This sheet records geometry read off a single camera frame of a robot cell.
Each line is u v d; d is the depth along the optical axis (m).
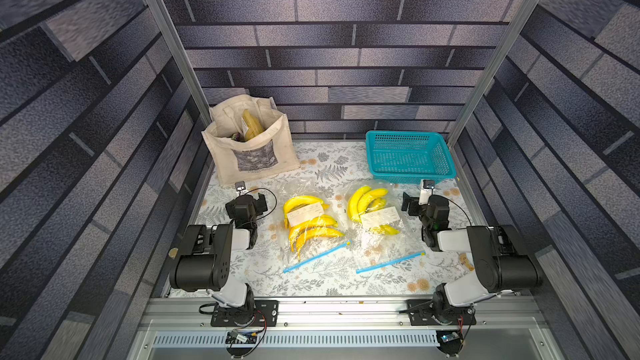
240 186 0.82
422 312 0.73
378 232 0.85
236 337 0.71
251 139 0.84
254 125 0.95
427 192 0.81
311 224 0.87
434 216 0.73
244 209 0.73
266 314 0.74
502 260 0.45
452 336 0.74
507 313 0.90
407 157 1.14
